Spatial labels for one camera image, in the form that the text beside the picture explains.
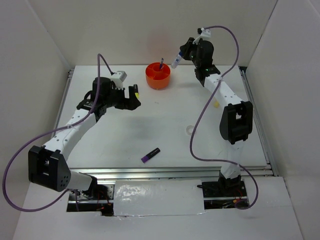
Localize purple cable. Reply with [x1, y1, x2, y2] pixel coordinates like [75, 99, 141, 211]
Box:
[189, 25, 259, 210]
[2, 53, 116, 213]

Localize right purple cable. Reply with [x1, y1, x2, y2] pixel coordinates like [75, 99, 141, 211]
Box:
[189, 25, 259, 210]

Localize clear blue spray bottle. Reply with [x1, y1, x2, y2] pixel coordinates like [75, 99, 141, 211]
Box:
[171, 51, 183, 69]

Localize aluminium front rail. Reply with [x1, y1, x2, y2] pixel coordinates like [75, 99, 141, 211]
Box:
[63, 166, 276, 180]

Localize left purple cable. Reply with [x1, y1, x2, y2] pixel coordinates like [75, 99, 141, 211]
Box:
[2, 53, 116, 213]

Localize white tape roll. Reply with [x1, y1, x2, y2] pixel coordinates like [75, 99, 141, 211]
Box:
[186, 125, 194, 136]

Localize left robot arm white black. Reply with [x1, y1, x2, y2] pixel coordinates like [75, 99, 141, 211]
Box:
[28, 77, 141, 200]

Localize orange round compartment container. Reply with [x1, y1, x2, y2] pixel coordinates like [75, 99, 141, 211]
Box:
[145, 62, 171, 90]

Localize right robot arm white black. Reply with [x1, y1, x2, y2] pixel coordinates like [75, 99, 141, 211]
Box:
[180, 37, 253, 196]

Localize purple black highlighter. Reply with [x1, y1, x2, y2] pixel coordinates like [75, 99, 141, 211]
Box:
[141, 147, 161, 164]

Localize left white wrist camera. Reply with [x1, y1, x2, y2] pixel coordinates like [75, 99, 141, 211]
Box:
[110, 71, 127, 89]

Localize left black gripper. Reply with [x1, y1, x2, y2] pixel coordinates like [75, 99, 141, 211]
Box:
[103, 84, 141, 111]

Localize white foil cover plate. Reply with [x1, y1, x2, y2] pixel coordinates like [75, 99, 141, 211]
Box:
[113, 179, 205, 217]

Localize yellow black highlighter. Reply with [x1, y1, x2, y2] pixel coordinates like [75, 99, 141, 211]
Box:
[133, 84, 140, 99]

